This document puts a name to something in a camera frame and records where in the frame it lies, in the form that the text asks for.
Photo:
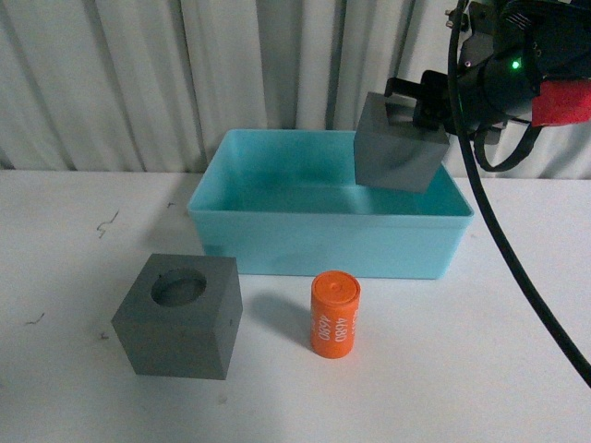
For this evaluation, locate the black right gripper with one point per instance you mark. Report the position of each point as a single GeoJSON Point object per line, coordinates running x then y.
{"type": "Point", "coordinates": [520, 57]}

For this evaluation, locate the gray cube with square hole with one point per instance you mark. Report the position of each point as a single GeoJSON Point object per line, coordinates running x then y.
{"type": "Point", "coordinates": [391, 151]}

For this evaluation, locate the gray cube with round hole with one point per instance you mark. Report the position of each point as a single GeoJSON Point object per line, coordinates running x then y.
{"type": "Point", "coordinates": [181, 316]}

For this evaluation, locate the light blue plastic box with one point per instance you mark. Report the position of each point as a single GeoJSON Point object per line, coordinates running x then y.
{"type": "Point", "coordinates": [286, 202]}

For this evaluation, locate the orange cylinder marked 4680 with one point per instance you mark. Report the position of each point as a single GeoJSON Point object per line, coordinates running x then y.
{"type": "Point", "coordinates": [334, 304]}

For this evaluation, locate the white pleated curtain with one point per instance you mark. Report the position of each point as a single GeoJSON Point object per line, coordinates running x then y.
{"type": "Point", "coordinates": [152, 86]}

